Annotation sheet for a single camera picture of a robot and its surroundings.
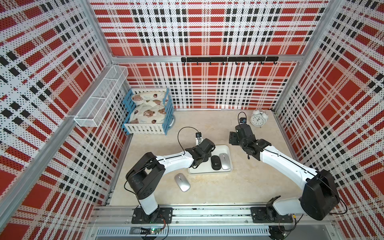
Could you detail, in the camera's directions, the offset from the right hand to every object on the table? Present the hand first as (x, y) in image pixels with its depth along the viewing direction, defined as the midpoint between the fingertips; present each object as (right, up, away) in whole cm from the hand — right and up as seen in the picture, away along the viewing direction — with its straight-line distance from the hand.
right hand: (238, 133), depth 85 cm
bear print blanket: (-64, +13, +22) cm, 69 cm away
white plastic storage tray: (-19, -20, +2) cm, 28 cm away
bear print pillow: (-55, +25, +22) cm, 64 cm away
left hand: (-18, -9, +6) cm, 21 cm away
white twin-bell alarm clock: (+20, +10, +19) cm, 29 cm away
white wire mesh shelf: (-90, +12, +7) cm, 92 cm away
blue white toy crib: (-58, +2, +17) cm, 61 cm away
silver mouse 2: (-7, -17, +5) cm, 19 cm away
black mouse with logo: (-13, -18, +4) cm, 22 cm away
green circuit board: (-45, -45, -16) cm, 65 cm away
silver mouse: (-32, -28, -2) cm, 43 cm away
